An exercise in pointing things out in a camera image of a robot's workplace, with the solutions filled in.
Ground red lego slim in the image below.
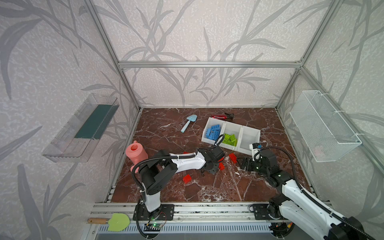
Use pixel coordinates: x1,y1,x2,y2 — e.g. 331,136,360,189
219,163,225,171

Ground blue lego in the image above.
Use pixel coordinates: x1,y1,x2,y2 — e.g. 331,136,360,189
209,131,220,141

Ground green lego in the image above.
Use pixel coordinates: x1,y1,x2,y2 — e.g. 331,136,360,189
230,135,238,147
223,134,231,144

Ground red lego diagonal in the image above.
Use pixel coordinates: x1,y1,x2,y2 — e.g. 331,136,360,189
229,153,238,165

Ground blue lego diagonal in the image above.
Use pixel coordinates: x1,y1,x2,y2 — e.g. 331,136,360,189
205,128,212,139

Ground blue lego horizontal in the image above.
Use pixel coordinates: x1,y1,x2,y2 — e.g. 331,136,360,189
211,125,221,131

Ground red lego bottom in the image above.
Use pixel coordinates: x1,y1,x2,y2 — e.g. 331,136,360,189
183,174,192,184

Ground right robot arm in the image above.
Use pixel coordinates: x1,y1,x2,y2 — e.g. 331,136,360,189
243,143,373,240

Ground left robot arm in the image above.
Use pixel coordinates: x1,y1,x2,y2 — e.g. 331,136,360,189
131,135,225,213

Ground white left bin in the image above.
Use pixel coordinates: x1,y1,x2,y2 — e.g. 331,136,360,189
202,118,226,145

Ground white bin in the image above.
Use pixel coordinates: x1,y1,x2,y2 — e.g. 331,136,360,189
220,122,242,151
202,118,226,145
236,126,261,156

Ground white middle bin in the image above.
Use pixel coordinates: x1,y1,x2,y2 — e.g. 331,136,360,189
220,122,242,151

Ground white right bin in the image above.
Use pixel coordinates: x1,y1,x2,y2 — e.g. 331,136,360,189
236,126,261,156

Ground light blue toy shovel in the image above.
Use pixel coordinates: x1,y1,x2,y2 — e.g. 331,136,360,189
181,115,197,133

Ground pink watering can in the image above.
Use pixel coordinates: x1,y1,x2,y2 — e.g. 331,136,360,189
126,141,149,171

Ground green toy shovel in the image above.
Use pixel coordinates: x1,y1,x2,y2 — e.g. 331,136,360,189
87,213,131,232

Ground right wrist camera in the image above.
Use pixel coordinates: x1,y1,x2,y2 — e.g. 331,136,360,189
250,143,262,162

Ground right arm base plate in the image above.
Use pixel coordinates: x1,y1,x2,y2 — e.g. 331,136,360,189
250,204,281,221

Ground aluminium front rail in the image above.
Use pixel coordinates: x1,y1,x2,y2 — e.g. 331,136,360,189
89,201,338,224

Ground white wire basket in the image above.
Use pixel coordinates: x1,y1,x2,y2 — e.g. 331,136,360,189
290,90,362,163

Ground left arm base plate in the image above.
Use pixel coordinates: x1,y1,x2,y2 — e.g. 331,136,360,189
133,204,175,221

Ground clear plastic wall shelf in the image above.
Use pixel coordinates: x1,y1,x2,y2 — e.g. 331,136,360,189
42,94,120,163

